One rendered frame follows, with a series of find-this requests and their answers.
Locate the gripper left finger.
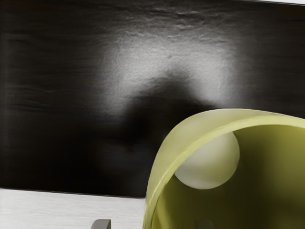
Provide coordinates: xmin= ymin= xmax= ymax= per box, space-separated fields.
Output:
xmin=91 ymin=219 xmax=112 ymax=229

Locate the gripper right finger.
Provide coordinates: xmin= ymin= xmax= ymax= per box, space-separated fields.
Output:
xmin=194 ymin=218 xmax=213 ymax=229

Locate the white ball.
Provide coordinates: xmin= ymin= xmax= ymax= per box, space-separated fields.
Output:
xmin=174 ymin=132 xmax=241 ymax=190

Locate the yellow-green cup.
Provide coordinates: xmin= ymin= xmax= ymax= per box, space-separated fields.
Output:
xmin=142 ymin=108 xmax=305 ymax=229

